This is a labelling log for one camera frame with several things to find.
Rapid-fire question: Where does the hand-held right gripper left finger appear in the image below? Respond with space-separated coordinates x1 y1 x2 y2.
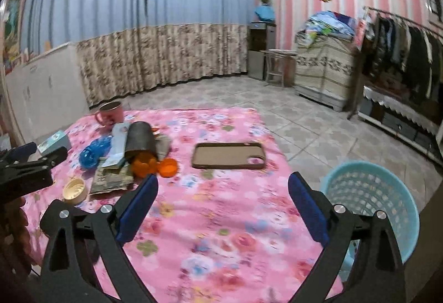
39 173 159 303

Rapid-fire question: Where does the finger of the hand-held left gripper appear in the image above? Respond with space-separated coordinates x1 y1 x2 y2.
19 146 68 173
0 142 37 165

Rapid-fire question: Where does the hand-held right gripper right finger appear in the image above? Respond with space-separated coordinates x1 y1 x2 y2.
288 172 406 303

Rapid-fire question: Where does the grey printed packet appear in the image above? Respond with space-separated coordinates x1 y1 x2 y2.
89 165 135 196

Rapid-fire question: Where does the blue plastic bag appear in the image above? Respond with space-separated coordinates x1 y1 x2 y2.
79 136 113 170

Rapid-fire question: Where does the cream round lid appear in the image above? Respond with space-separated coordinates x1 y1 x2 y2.
62 178 86 205

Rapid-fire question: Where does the orange peel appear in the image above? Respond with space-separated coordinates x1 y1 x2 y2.
131 151 158 177

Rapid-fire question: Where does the orange plastic cap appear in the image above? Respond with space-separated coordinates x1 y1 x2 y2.
157 158 179 178

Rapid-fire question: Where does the light blue plastic basket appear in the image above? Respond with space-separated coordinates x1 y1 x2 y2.
320 161 420 286

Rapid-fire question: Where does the light blue paper carton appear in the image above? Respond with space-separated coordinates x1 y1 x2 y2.
100 123 132 169

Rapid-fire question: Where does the dark cylindrical can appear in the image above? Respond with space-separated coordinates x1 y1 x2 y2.
124 121 158 162

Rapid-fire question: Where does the light blue tissue box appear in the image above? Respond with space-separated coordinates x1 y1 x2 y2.
36 130 72 156

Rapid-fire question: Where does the beige crumpled cloth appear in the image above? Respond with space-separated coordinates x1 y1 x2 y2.
154 133 172 162

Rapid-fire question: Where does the white cabinet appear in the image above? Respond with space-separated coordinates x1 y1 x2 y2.
3 42 91 143

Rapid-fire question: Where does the pink mug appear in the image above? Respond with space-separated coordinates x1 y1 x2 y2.
94 101 125 127

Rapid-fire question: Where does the pink floral blanket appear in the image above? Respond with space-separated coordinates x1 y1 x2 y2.
19 107 345 303

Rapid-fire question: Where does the brown phone case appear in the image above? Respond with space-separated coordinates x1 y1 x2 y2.
191 142 266 170

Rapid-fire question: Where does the low shelf with lace cover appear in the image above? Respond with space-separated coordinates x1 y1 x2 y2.
356 83 443 165

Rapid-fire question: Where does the patterned covered cabinet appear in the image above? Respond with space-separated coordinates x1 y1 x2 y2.
294 31 357 112

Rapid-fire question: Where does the blue floral curtain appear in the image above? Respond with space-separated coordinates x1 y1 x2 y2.
145 0 257 96
19 0 149 108

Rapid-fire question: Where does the wooden stool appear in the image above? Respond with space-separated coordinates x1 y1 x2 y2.
260 49 297 87

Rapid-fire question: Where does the grey water dispenser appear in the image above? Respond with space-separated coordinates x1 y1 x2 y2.
247 22 277 81

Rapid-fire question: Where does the pink hanging garment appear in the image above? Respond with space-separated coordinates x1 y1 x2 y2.
353 9 376 48

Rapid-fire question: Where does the pile of bedding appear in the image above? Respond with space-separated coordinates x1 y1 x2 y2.
301 11 359 48

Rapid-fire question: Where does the row of dark hanging clothes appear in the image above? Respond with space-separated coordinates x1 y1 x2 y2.
363 12 443 106

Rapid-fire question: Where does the metal clothes rack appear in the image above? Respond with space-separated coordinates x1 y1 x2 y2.
348 6 443 120

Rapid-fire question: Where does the colourful wall poster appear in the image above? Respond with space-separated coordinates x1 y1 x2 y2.
3 0 23 75

